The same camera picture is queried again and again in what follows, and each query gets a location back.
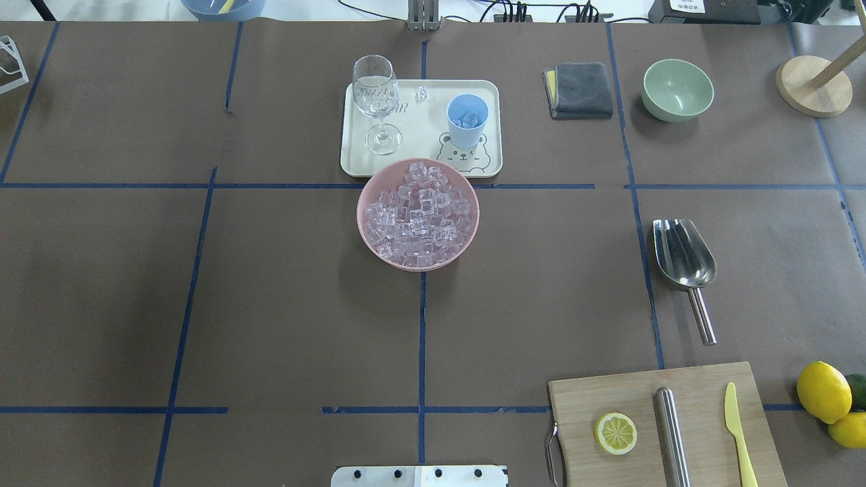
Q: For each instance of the metal ice scoop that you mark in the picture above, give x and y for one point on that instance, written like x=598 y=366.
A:
x=687 y=265

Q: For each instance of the pink bowl with ice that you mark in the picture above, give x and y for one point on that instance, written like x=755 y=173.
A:
x=418 y=214

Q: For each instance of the light blue plastic cup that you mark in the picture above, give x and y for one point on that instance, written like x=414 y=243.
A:
x=467 y=115

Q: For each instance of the stray ice cube on tray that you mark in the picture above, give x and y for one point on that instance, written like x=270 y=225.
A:
x=421 y=93

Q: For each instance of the beige serving tray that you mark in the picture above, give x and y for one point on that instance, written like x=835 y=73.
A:
x=425 y=130

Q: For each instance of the clear wine glass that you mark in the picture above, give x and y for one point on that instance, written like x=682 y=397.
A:
x=375 y=93

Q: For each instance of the dark grey folded cloth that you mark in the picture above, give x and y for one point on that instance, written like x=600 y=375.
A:
x=578 y=91

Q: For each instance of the wooden cutting board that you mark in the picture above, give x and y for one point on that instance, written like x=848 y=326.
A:
x=709 y=449

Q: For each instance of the half lemon slice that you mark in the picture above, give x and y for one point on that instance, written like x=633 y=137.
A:
x=615 y=433

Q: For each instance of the green ceramic bowl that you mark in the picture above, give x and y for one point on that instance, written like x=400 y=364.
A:
x=675 y=91

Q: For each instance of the yellow plastic fork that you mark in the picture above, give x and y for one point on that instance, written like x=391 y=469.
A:
x=227 y=6

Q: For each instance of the blue bowl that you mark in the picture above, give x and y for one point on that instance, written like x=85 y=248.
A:
x=206 y=11

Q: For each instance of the metal cylinder muddler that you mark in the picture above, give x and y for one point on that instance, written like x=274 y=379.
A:
x=671 y=441

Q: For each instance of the yellow plastic knife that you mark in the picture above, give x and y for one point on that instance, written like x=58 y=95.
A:
x=734 y=426

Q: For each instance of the wooden stand with round base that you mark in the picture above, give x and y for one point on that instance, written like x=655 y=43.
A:
x=814 y=81

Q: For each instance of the yellow lemon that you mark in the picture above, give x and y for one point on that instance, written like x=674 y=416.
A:
x=824 y=392
x=849 y=432

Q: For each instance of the green avocado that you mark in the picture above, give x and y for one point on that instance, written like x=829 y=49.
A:
x=857 y=384

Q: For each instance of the aluminium frame post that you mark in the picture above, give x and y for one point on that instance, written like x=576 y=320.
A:
x=423 y=15

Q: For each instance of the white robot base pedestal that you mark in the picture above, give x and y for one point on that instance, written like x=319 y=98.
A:
x=421 y=475

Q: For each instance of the white wire cup rack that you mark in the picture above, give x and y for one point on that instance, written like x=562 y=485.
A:
x=13 y=71

